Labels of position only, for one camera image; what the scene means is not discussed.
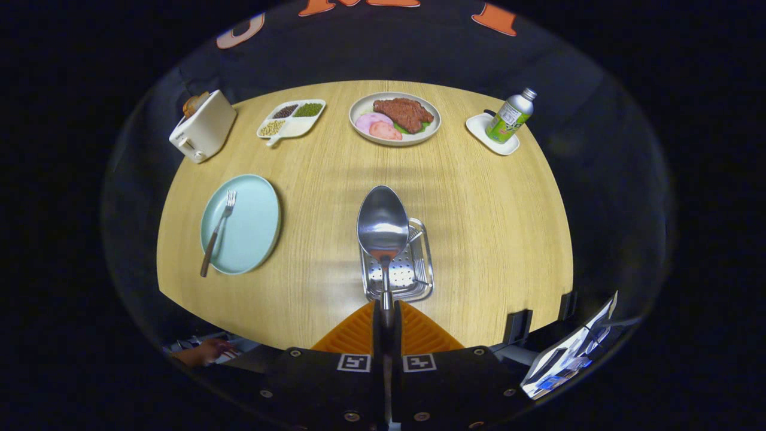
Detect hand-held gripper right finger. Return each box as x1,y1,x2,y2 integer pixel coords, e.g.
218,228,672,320
388,299,528,431

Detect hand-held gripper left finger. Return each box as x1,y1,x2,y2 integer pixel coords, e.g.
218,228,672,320
257,299,388,431

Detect silver metal spoon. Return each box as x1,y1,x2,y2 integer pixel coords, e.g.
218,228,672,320
357,185,411,327

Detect silver metal fork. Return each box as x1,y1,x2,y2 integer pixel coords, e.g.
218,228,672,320
200,190,238,278

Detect metal cutlery drain rack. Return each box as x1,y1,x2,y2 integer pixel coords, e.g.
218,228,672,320
359,217,434,302

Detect bright tilted screen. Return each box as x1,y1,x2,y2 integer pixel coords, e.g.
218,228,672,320
519,292,619,400

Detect light blue plate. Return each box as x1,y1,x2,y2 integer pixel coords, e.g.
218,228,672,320
199,174,282,276

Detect white square coaster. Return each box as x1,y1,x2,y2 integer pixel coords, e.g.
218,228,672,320
466,112,520,156

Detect white divided dish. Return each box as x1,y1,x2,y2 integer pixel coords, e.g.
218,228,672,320
257,99,327,148

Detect pink ham slices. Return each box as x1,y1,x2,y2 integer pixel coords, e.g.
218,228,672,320
355,112,403,141

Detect brown steak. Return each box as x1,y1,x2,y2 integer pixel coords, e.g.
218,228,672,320
373,98,434,134

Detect white round food plate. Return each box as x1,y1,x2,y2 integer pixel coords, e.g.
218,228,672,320
349,92,442,147

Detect silver bottle green label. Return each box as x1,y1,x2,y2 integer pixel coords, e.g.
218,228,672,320
485,87,537,144

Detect white toaster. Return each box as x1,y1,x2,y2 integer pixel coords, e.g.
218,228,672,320
169,90,238,164

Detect toasted bread slice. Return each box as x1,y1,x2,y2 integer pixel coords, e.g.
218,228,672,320
183,91,210,119

